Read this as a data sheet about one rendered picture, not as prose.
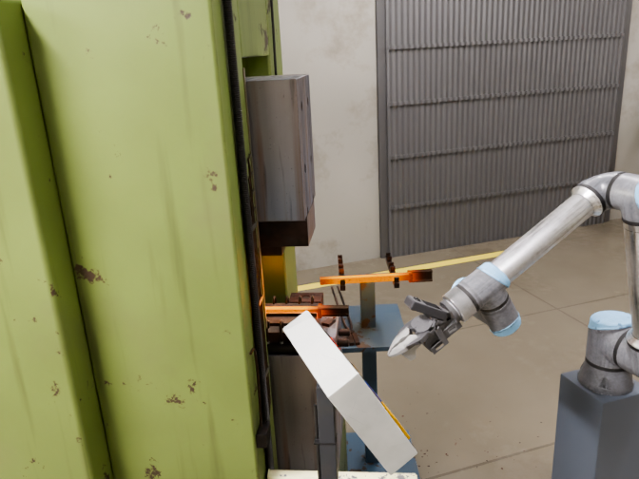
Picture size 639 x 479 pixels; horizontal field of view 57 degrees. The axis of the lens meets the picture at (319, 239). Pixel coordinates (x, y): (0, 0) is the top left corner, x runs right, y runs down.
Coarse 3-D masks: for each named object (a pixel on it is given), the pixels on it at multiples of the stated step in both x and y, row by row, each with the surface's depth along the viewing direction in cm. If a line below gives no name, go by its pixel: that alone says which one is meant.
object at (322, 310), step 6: (270, 306) 200; (276, 306) 200; (282, 306) 200; (288, 306) 199; (294, 306) 199; (300, 306) 199; (306, 306) 198; (312, 306) 198; (318, 306) 197; (324, 306) 197; (330, 306) 197; (336, 306) 196; (342, 306) 196; (348, 306) 196; (270, 312) 198; (276, 312) 197; (282, 312) 197; (288, 312) 197; (294, 312) 197; (300, 312) 197; (318, 312) 195; (324, 312) 197; (330, 312) 196; (336, 312) 196; (342, 312) 196; (348, 312) 196
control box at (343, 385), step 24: (288, 336) 145; (312, 336) 139; (312, 360) 132; (336, 360) 127; (336, 384) 121; (360, 384) 121; (360, 408) 123; (384, 408) 126; (360, 432) 125; (384, 432) 127; (384, 456) 129; (408, 456) 131
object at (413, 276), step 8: (408, 272) 229; (416, 272) 228; (424, 272) 228; (432, 272) 229; (320, 280) 228; (328, 280) 228; (336, 280) 229; (352, 280) 229; (360, 280) 229; (368, 280) 229; (376, 280) 229; (384, 280) 229; (392, 280) 229; (416, 280) 229; (424, 280) 229; (432, 280) 229
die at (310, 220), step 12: (312, 204) 188; (312, 216) 187; (264, 228) 177; (276, 228) 176; (288, 228) 176; (300, 228) 176; (312, 228) 187; (264, 240) 178; (276, 240) 178; (288, 240) 177; (300, 240) 177
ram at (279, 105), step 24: (264, 96) 159; (288, 96) 159; (264, 120) 161; (288, 120) 161; (264, 144) 164; (288, 144) 163; (312, 144) 191; (264, 168) 166; (288, 168) 165; (312, 168) 190; (264, 192) 168; (288, 192) 167; (312, 192) 188; (264, 216) 170; (288, 216) 170
